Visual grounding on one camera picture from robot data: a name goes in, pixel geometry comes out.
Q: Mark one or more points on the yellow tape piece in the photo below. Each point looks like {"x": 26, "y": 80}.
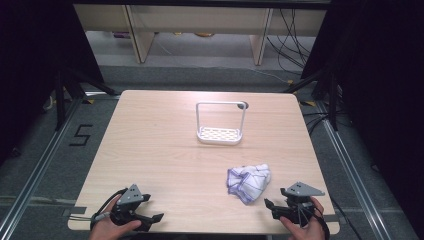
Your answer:
{"x": 309, "y": 103}
{"x": 88, "y": 101}

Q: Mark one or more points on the black metal stand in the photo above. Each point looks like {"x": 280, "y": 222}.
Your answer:
{"x": 332, "y": 100}
{"x": 60, "y": 100}

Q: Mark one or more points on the person's right hand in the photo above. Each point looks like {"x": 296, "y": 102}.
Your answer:
{"x": 306, "y": 233}

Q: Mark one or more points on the black curtain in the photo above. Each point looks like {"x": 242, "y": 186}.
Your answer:
{"x": 30, "y": 50}
{"x": 376, "y": 66}

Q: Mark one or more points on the person's left hand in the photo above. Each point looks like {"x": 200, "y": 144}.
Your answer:
{"x": 106, "y": 228}

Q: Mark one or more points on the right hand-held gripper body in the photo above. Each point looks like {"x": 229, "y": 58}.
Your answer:
{"x": 296, "y": 208}

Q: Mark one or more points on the light wooden shelf unit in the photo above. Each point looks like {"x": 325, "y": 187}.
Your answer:
{"x": 200, "y": 16}

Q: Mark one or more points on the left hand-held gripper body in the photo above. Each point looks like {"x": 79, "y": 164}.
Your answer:
{"x": 130, "y": 198}

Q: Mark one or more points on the white cloth with purple lines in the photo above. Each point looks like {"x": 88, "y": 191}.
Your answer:
{"x": 250, "y": 183}

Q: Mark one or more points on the white rack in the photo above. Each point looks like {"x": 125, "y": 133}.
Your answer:
{"x": 218, "y": 136}

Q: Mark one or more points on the yellow object under shelf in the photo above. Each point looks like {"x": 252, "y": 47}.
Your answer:
{"x": 204, "y": 34}

